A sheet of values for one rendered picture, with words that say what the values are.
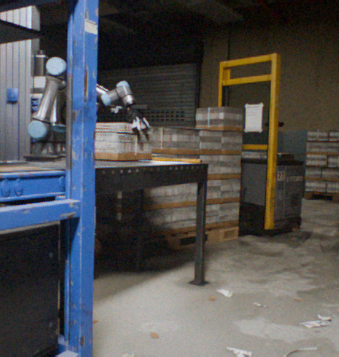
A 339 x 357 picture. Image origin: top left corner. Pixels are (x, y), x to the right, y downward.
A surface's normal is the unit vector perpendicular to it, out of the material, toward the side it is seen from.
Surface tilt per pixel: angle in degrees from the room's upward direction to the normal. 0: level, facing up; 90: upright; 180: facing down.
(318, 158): 90
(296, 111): 90
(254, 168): 90
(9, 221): 90
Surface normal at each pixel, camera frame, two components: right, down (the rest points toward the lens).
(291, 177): 0.66, 0.07
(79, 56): -0.52, 0.04
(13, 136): 0.05, 0.07
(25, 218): 0.85, 0.06
